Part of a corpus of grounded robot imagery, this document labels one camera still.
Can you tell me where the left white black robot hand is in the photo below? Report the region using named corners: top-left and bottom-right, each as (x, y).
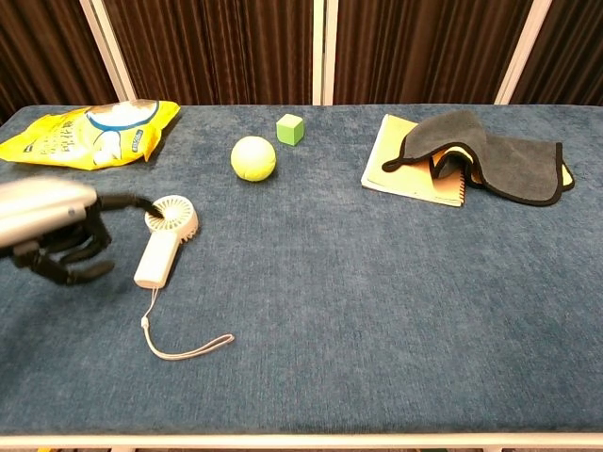
top-left (0, 177), bottom-right (167, 287)

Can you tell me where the white handheld fan with strap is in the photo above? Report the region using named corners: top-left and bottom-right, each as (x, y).
top-left (133, 194), bottom-right (236, 363)

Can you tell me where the yellow snack bag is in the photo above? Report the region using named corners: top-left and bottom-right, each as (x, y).
top-left (0, 99), bottom-right (182, 171)

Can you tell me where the brown pleated screen panel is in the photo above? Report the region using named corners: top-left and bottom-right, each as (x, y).
top-left (79, 0), bottom-right (327, 106)
top-left (0, 0), bottom-right (137, 124)
top-left (321, 0), bottom-right (553, 106)
top-left (494, 0), bottom-right (603, 106)

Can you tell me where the yellow-green ball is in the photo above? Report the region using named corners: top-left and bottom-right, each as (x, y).
top-left (230, 136), bottom-right (277, 183)

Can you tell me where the green foam cube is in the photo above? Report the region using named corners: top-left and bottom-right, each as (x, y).
top-left (275, 113), bottom-right (305, 147)

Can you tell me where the blue fabric table cover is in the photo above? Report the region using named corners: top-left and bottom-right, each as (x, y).
top-left (0, 104), bottom-right (603, 438)

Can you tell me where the tan spiral notebook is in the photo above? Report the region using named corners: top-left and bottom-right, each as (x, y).
top-left (361, 113), bottom-right (472, 209)

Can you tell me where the grey cloth with yellow lining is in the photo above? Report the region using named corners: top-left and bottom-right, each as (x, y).
top-left (382, 110), bottom-right (577, 208)

